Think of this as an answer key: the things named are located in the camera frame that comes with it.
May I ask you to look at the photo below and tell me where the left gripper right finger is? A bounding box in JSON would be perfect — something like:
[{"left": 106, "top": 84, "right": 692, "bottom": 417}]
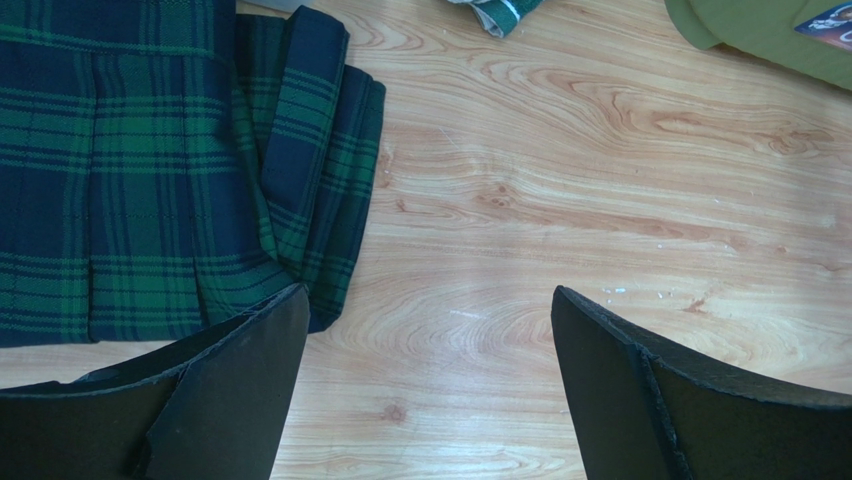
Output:
[{"left": 551, "top": 286, "right": 851, "bottom": 479}]

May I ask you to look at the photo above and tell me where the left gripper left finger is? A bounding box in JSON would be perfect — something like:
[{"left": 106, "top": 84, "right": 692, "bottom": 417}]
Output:
[{"left": 1, "top": 285, "right": 310, "bottom": 479}]

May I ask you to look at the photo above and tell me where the green plaid skirt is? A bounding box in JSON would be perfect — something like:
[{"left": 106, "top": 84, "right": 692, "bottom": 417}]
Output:
[{"left": 1, "top": 1, "right": 386, "bottom": 348}]

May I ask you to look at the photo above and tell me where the olive green plastic tub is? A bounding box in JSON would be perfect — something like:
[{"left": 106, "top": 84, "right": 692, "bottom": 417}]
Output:
[{"left": 665, "top": 1, "right": 851, "bottom": 90}]

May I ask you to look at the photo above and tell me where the striped folded cloth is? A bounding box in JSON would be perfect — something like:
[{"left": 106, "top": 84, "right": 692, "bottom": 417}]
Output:
[{"left": 449, "top": 0, "right": 543, "bottom": 38}]

